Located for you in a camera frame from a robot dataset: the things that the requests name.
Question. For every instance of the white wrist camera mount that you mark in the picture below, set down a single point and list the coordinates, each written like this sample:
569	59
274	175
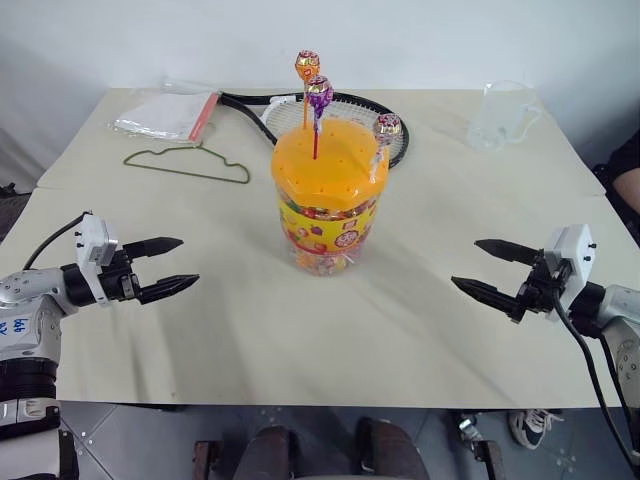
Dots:
92	240
575	250

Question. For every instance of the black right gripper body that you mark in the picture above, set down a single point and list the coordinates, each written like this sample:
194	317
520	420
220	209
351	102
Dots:
537	287

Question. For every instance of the beige table cloth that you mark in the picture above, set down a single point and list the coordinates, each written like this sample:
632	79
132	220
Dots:
320	340

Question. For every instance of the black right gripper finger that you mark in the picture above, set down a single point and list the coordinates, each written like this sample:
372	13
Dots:
492	295
510	251

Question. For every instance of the red-wrapped lollipop, white stick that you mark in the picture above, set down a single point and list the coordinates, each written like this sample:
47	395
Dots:
387	127

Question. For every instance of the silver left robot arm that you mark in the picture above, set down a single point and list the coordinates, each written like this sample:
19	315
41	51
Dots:
30	310

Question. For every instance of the orange-wrapped lollipop, orange stick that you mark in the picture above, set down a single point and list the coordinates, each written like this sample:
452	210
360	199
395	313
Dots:
306	64

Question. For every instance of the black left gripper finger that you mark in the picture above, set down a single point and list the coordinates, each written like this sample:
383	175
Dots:
152	247
167	288

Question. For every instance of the grey caster wheel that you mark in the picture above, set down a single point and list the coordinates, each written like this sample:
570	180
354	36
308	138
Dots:
470	427

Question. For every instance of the dark rounded shape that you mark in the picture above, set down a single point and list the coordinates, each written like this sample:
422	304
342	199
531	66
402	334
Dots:
270	450
390	450

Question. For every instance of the person in black clothes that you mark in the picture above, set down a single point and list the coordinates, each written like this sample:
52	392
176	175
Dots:
627	185

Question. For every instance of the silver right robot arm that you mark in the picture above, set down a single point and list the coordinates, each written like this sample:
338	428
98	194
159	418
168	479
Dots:
617	310

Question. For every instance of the clear zip bag with papers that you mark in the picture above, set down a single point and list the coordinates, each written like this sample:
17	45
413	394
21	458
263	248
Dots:
165	112

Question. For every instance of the white and navy sneaker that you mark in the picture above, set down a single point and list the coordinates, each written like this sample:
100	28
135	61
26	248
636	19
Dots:
532	425

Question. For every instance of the orange-lidded clear lollipop jar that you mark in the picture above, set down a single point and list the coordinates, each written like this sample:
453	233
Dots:
325	200

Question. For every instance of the black racket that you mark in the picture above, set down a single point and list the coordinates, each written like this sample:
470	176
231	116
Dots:
240	102

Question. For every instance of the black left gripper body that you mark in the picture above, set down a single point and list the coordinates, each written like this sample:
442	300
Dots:
120	285

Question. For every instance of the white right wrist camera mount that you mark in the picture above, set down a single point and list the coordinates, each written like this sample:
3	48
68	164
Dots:
575	250

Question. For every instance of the clear plastic pitcher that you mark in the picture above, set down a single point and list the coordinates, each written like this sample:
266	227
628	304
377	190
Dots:
500	120

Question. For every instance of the purple-wrapped lollipop, red stick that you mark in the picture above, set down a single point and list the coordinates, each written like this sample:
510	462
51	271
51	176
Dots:
320	92

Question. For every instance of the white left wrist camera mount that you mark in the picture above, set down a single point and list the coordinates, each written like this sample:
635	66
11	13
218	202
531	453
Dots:
92	240

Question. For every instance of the brown block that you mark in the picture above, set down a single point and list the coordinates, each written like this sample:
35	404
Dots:
487	460
205	460

